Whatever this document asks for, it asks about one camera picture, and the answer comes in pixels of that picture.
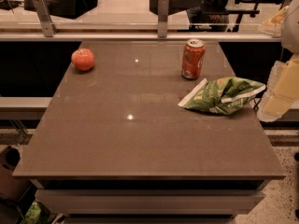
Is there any right metal railing bracket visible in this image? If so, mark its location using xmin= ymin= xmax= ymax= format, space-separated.
xmin=280 ymin=0 xmax=292 ymax=8

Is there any green bag under table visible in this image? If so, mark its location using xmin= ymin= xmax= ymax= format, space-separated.
xmin=23 ymin=202 xmax=42 ymax=224

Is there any black office chair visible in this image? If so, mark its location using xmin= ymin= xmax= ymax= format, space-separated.
xmin=149 ymin=0 xmax=299 ymax=33

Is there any brown bin with hole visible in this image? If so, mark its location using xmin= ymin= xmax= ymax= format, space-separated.
xmin=0 ymin=146 xmax=31 ymax=201

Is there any red apple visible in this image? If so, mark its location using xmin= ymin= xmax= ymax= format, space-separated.
xmin=71 ymin=49 xmax=95 ymax=71

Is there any black cable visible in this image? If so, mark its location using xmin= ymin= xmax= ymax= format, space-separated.
xmin=252 ymin=97 xmax=263 ymax=110

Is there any red soda can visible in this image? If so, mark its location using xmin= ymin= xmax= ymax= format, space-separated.
xmin=181 ymin=39 xmax=206 ymax=79

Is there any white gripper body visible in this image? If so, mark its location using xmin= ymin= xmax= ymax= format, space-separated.
xmin=267 ymin=61 xmax=286 ymax=93

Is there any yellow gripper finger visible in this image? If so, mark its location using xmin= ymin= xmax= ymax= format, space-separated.
xmin=257 ymin=92 xmax=294 ymax=122
xmin=274 ymin=59 xmax=299 ymax=101

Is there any green jalapeno chip bag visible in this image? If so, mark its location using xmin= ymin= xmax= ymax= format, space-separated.
xmin=178 ymin=77 xmax=265 ymax=116

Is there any left metal railing bracket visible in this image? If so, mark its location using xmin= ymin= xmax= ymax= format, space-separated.
xmin=32 ymin=0 xmax=57 ymax=37

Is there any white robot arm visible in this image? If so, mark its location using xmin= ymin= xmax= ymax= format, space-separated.
xmin=257 ymin=0 xmax=299 ymax=122

